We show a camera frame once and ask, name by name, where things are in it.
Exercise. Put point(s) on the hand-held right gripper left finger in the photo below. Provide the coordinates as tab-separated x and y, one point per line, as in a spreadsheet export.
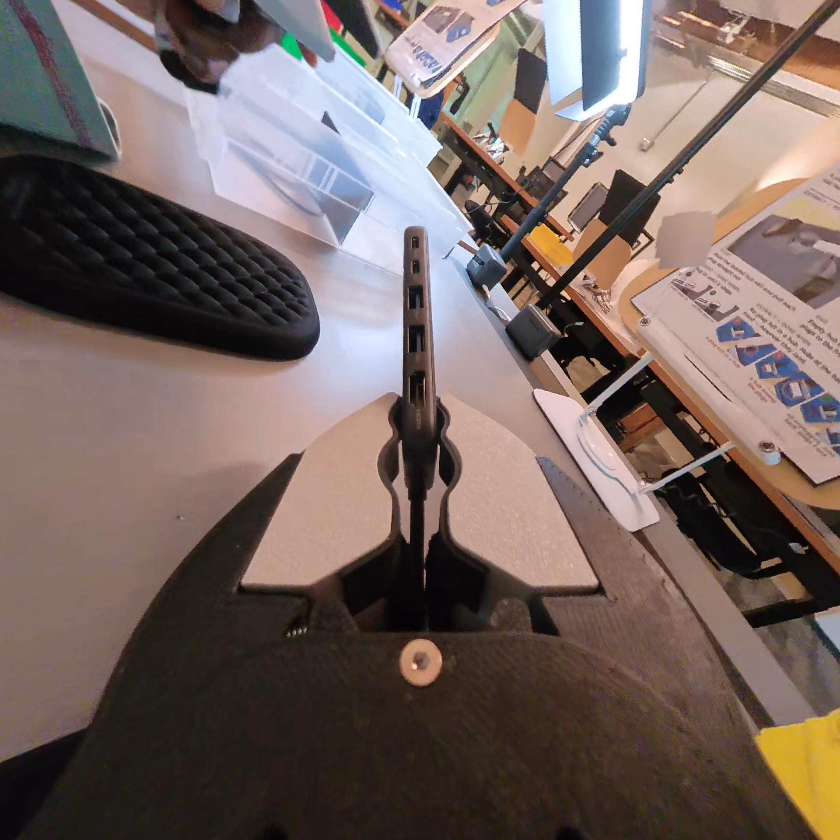
328	512

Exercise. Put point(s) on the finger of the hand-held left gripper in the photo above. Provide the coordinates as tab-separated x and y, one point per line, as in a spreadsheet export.
295	23

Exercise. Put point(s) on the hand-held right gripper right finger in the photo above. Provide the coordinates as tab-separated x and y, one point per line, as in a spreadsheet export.
512	512

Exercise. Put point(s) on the slim dark grey usb hub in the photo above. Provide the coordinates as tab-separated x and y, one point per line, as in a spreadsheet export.
420	453

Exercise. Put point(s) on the white document stand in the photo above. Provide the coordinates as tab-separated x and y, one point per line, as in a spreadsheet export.
590	446

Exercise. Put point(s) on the clear plastic bin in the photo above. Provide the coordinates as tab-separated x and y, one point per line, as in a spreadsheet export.
295	184
367	98

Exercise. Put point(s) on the printed instruction sheet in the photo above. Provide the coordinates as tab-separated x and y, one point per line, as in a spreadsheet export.
446	33
774	315

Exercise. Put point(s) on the grey table clamp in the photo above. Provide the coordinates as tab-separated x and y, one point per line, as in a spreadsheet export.
535	331
487	266

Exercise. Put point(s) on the wood edged desk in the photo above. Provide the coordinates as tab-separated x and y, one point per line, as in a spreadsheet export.
617	321

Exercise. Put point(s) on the black quilted pad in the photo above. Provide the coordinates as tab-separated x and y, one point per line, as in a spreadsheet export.
131	262

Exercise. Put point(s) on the led panel light on stand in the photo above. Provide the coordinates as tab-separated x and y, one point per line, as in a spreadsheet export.
597	52

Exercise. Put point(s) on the yellow plastic bin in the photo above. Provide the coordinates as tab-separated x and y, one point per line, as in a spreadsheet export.
807	774

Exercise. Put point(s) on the long black pole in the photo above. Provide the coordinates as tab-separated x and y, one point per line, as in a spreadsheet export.
722	119

